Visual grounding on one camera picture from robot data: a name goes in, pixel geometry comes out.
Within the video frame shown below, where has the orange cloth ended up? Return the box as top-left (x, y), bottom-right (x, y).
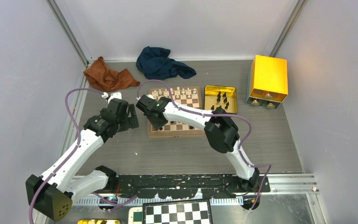
top-left (83, 56), bottom-right (140, 92)

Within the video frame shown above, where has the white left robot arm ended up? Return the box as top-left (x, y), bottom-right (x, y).
top-left (26, 91), bottom-right (139, 223)

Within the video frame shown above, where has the yellow metal tray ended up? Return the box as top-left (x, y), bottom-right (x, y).
top-left (204, 85), bottom-right (238, 114)

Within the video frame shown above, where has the dark blue cloth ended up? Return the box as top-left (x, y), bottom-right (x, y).
top-left (136, 46), bottom-right (197, 80)

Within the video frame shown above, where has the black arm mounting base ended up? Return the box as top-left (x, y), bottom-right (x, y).
top-left (96, 174), bottom-right (270, 200)

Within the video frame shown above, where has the yellow drawer box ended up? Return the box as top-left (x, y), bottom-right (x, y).
top-left (246, 55), bottom-right (289, 110)

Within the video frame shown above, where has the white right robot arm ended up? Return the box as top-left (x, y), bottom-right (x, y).
top-left (136, 95), bottom-right (260, 192)

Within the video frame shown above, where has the wooden chess board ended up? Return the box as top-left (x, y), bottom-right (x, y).
top-left (147, 86), bottom-right (204, 138)

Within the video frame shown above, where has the black white checker calibration board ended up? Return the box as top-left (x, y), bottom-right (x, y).
top-left (143, 199), bottom-right (213, 224)

